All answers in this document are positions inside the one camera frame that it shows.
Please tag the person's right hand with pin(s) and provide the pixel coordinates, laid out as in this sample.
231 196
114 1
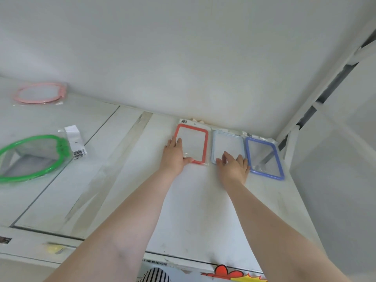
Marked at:
233 173

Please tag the person's left hand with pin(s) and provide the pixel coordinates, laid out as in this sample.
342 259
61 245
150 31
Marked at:
173 160

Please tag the person's right thumb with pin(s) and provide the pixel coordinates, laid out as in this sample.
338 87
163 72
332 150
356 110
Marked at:
220 162

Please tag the person's left thumb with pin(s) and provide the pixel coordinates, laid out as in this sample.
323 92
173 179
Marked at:
188 160

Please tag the person's right middle finger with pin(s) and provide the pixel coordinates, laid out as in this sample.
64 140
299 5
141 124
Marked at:
239 160

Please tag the red framed rectangular mirror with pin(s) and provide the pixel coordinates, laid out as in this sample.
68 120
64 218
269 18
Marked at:
194 143

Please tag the light blue framed rectangular mirror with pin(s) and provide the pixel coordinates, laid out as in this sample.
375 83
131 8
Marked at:
227 143

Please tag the person's right forearm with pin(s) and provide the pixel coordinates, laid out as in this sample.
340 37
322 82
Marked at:
273 232

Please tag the person's left forearm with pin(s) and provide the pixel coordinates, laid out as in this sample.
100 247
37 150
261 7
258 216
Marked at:
123 232

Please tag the red and yellow sticker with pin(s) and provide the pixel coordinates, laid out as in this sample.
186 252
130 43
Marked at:
226 274

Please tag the striped clothing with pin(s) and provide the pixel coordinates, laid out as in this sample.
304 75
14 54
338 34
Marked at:
155 276

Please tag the green framed round mirror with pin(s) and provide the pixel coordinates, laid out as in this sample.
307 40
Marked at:
29 155

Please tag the pink framed round mirror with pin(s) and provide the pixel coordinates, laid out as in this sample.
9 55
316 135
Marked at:
38 93

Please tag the small dark label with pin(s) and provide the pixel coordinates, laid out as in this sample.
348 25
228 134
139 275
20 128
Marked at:
5 240

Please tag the white shelf frame post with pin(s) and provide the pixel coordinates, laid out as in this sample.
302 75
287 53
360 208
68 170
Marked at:
320 85

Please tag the white shelf front rail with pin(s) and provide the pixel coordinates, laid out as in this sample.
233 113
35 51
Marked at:
29 246

